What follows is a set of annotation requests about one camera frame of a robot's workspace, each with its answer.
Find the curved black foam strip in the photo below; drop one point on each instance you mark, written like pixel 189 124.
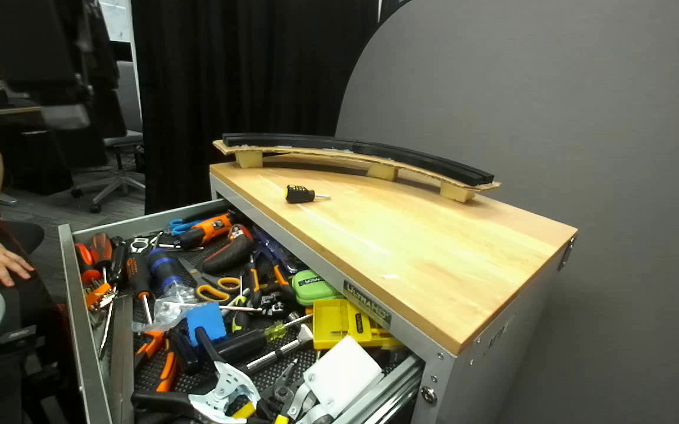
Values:
pixel 402 155

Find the office desk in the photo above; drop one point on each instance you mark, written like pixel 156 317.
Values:
pixel 40 117

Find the black curtain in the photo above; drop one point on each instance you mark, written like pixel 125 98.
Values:
pixel 237 71

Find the green tape measure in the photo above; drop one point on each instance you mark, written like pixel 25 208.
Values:
pixel 310 286

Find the curved cardboard wooden base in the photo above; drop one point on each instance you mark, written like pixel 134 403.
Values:
pixel 330 159

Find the grey black bar clamp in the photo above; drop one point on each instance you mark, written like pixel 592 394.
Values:
pixel 224 389

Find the blue block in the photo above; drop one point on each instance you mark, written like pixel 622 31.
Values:
pixel 204 322

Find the grey metal tool drawer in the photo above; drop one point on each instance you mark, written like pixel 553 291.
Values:
pixel 88 345

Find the clear plastic bag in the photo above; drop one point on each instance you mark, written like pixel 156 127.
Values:
pixel 168 306

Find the yellow tool case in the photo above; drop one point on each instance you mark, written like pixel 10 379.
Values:
pixel 341 322

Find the grey partition panel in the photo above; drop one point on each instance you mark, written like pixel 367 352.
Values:
pixel 590 119

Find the grey cabinet with wooden top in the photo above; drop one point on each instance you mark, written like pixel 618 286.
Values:
pixel 402 236

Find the black green screwdriver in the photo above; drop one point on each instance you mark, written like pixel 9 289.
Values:
pixel 258 339

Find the grey office chair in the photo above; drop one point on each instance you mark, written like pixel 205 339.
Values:
pixel 124 142

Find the white box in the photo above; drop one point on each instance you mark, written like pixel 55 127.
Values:
pixel 342 374

